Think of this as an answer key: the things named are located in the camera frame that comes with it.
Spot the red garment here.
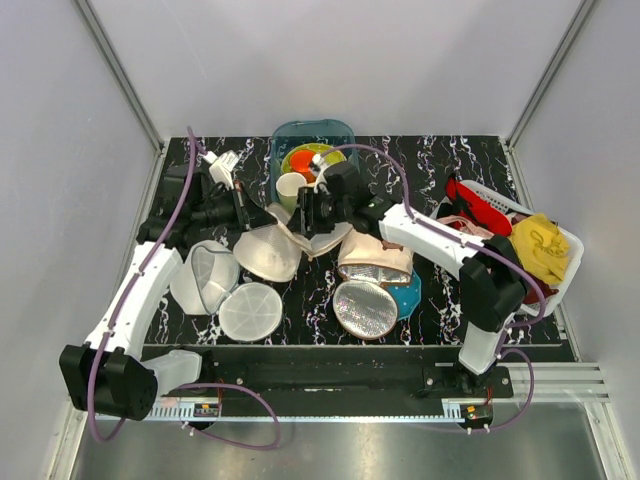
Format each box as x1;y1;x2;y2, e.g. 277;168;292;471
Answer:
437;175;560;298

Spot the blue dotted plate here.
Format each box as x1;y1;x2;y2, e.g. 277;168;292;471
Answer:
386;271;422;321

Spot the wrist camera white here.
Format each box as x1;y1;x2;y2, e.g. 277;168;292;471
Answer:
309;153;329;192
203;150;240;188

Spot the yellow garment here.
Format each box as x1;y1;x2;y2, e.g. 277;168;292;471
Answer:
509;213;570;286

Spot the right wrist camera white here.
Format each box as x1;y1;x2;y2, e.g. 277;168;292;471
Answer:
309;153;329;192

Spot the orange cup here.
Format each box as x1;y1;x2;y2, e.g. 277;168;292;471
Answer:
289;149;316;180

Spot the teal transparent plastic bin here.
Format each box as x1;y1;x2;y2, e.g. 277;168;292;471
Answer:
269;119;355;213

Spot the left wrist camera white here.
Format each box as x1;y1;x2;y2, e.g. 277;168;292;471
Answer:
203;150;240;188

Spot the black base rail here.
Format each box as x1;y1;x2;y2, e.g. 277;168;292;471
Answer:
142;343;516;419

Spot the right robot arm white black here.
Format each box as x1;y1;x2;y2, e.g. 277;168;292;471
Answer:
287;162;527;397

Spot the green dotted plate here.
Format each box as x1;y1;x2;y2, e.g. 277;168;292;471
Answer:
280;142;349;174

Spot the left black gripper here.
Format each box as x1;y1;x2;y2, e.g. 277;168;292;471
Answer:
192;180;278;234

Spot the white open mesh laundry bag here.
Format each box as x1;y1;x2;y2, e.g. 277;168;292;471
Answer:
170;240;283;343

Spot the pink bra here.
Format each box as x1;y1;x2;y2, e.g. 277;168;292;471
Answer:
437;215;494;239

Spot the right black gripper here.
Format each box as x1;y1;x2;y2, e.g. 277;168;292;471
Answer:
283;187;351;236

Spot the beige mesh bra laundry bag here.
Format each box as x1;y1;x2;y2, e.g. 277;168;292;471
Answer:
233;203;352;283

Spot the cream yellow-handled mug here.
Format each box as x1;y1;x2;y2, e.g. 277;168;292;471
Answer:
276;172;307;213

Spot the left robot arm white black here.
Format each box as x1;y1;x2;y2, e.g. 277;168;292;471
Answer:
59;168;276;421

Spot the white plastic laundry basket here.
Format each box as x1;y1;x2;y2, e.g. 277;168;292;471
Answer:
431;178;584;315

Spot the cream capybara insulated lunch bag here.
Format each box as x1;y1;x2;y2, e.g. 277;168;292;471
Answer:
332;231;413;340

